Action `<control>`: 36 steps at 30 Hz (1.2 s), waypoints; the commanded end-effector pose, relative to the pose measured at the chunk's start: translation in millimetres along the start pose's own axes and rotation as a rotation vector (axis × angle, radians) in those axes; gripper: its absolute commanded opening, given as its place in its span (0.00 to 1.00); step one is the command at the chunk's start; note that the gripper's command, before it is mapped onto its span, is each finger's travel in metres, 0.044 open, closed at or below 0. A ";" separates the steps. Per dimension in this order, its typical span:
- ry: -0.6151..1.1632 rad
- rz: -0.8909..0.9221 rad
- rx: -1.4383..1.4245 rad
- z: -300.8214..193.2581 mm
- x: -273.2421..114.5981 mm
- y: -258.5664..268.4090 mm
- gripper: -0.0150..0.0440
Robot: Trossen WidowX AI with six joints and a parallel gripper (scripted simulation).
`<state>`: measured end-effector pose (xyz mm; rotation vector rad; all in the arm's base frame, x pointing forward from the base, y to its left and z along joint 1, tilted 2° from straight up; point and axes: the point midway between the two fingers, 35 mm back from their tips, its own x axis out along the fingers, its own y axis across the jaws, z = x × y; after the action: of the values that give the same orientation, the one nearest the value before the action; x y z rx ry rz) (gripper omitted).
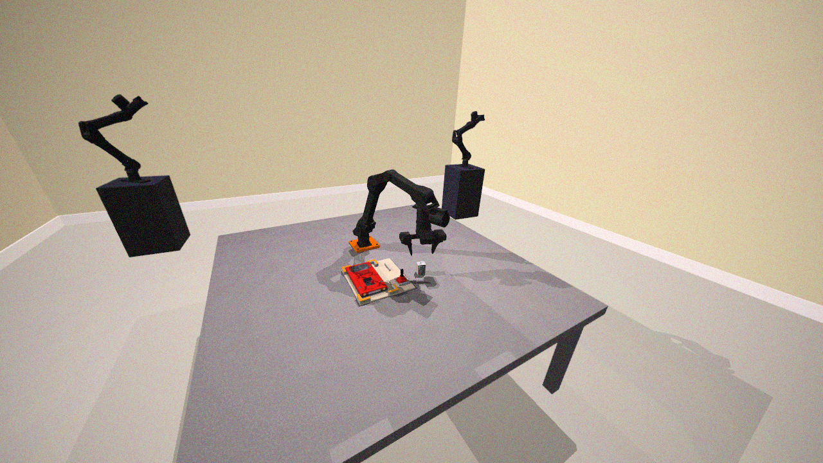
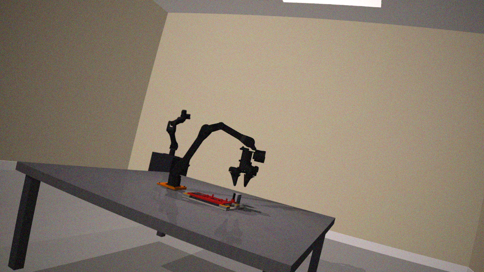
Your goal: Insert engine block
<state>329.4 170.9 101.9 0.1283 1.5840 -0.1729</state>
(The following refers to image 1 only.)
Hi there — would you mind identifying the red car body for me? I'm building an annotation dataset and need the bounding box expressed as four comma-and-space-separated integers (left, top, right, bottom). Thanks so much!
346, 262, 388, 298

